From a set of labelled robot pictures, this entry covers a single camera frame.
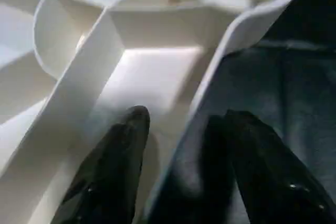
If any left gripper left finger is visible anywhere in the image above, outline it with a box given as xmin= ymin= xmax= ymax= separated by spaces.
xmin=50 ymin=105 xmax=151 ymax=224

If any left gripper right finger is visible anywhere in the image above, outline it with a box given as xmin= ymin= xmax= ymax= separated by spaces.
xmin=207 ymin=110 xmax=336 ymax=224

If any black work mat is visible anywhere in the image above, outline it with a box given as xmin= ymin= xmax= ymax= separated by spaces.
xmin=141 ymin=0 xmax=336 ymax=224

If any white plastic table top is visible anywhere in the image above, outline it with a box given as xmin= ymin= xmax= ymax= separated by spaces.
xmin=0 ymin=0 xmax=310 ymax=224

